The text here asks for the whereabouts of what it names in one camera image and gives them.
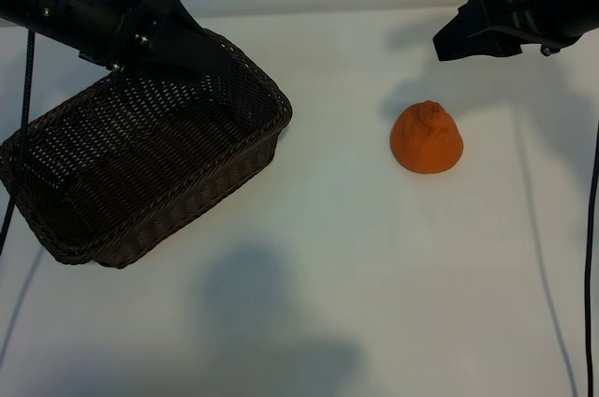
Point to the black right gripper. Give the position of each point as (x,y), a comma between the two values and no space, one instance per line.
(524,8)

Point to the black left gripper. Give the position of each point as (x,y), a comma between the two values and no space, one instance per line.
(93,13)

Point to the dark brown woven basket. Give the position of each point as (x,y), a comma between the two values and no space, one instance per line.
(140,158)

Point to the bumpy orange fruit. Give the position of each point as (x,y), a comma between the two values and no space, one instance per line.
(426,144)

